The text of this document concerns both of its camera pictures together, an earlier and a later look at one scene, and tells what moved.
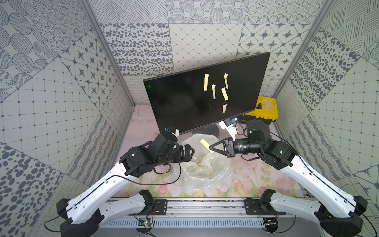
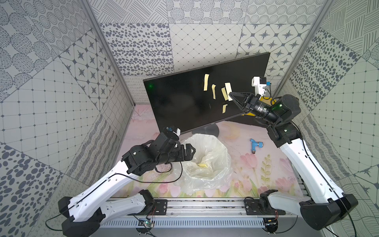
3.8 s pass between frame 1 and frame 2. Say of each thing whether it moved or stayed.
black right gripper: moved
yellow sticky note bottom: stayed
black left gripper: stayed
